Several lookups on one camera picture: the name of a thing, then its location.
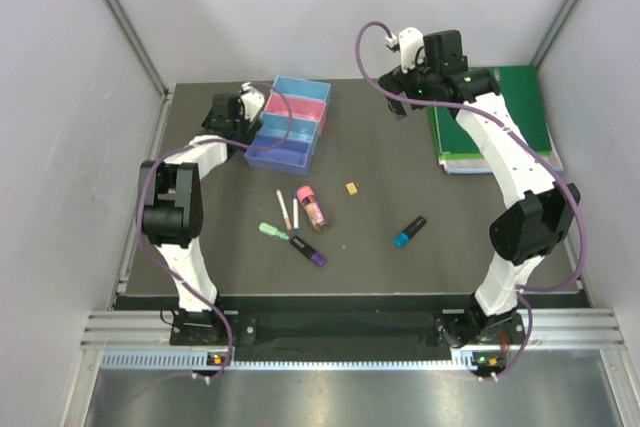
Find light blue plastic bin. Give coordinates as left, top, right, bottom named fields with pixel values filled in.
left=260, top=112, right=320, bottom=143

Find sky blue plastic bin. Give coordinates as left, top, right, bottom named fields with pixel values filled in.
left=271, top=75, right=331, bottom=105

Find purple-blue plastic bin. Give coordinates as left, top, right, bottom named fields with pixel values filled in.
left=245, top=134, right=315, bottom=176

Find pink plastic bin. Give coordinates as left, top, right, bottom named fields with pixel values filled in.
left=264, top=93, right=327, bottom=132

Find yellow eraser block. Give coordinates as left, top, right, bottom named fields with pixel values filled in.
left=346, top=183, right=358, bottom=195

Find green glitter glue tube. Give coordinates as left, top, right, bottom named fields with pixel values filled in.
left=258, top=222, right=290, bottom=242

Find pink lid pen jar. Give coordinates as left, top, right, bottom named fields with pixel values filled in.
left=296, top=185, right=329, bottom=232

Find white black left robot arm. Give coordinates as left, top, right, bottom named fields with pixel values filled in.
left=136, top=84, right=265, bottom=344

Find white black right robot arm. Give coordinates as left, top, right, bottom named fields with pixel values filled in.
left=378, top=27, right=573, bottom=348

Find white marker blue cap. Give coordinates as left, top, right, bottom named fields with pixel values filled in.
left=292, top=189, right=300, bottom=233

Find white marker orange cap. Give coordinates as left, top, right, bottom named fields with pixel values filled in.
left=276, top=189, right=293, bottom=231

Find blue cap black highlighter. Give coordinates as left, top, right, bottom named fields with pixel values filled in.
left=393, top=215, right=427, bottom=248

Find purple cap black highlighter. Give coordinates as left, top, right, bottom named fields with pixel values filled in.
left=289, top=236, right=327, bottom=268

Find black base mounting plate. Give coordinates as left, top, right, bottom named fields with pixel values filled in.
left=170, top=310, right=524, bottom=350

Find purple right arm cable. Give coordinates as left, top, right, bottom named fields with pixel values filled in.
left=355, top=21, right=589, bottom=381

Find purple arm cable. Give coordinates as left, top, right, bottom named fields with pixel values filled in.
left=355, top=21, right=589, bottom=381
left=135, top=81, right=296, bottom=382

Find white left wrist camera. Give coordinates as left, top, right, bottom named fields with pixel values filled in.
left=239, top=82, right=265, bottom=123

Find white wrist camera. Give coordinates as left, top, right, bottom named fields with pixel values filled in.
left=239, top=82, right=265, bottom=123
left=386, top=27, right=425, bottom=74

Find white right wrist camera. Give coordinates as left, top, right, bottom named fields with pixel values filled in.
left=386, top=27, right=425, bottom=74

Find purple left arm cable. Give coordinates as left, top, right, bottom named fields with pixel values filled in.
left=135, top=81, right=296, bottom=382

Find green ring binder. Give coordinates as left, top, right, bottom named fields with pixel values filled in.
left=428, top=66, right=552, bottom=161

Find aluminium front rail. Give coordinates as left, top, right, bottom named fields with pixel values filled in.
left=80, top=309, right=624, bottom=349

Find white slotted cable duct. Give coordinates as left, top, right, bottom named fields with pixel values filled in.
left=100, top=350, right=498, bottom=373

